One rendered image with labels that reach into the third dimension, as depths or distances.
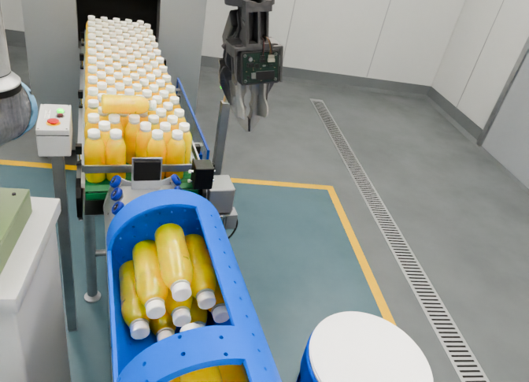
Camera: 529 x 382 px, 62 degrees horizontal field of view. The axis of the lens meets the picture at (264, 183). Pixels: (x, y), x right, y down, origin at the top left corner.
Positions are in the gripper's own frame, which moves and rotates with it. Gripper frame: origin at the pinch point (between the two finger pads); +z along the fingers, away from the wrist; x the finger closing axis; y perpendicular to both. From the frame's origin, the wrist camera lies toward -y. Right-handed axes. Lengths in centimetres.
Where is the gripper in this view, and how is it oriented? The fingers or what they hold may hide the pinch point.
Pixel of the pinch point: (247, 121)
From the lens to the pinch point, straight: 74.1
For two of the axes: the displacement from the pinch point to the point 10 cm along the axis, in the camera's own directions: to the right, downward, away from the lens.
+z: -0.1, 8.7, 5.0
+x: 9.6, -1.3, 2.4
